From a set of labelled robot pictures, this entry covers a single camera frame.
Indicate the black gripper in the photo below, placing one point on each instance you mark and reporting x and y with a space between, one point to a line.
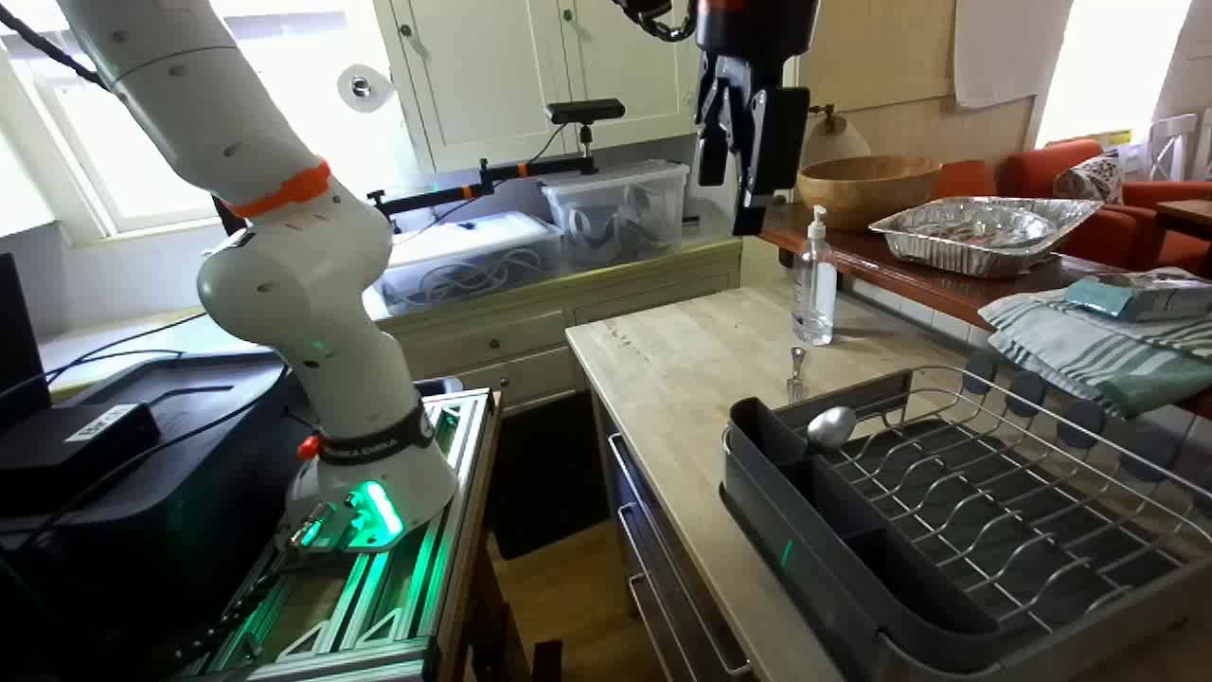
759 37

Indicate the large wooden bowl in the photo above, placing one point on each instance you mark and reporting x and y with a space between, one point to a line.
864 192

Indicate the white cabinet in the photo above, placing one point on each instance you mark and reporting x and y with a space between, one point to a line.
507 77

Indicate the small black box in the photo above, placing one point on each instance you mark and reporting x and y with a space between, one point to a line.
69 449

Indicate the black computer case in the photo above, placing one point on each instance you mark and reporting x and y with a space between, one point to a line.
155 530

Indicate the black cutlery holder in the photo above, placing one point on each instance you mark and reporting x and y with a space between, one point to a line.
886 543

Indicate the aluminium foil tray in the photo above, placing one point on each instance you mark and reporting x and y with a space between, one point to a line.
978 233

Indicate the black monitor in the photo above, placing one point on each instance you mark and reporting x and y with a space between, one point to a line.
17 343

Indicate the teal folded cloth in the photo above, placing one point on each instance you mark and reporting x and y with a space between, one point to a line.
1105 298

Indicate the black stereo camera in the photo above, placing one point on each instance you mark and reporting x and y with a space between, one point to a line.
588 109

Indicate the clear plastic storage bin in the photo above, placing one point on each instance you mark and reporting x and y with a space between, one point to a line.
474 260
621 212

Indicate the clear hand sanitizer pump bottle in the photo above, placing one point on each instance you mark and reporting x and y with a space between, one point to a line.
815 298

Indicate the counter drawer cabinet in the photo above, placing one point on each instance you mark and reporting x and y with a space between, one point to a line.
667 593

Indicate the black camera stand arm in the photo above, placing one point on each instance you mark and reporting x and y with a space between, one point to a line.
479 174

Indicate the red sofa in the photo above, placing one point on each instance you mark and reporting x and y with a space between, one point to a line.
1139 228

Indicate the striped folded kitchen towels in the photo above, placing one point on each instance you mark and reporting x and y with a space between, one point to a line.
1102 361

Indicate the aluminium robot mounting stand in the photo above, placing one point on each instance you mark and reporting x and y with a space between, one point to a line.
379 593

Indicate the grey metal dish rack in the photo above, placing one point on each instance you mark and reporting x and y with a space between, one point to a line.
1009 543

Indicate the white round disc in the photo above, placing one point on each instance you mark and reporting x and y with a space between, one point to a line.
366 85

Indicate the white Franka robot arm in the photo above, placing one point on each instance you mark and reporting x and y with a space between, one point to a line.
304 277

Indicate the silver spoon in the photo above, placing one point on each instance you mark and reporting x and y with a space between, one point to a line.
833 425

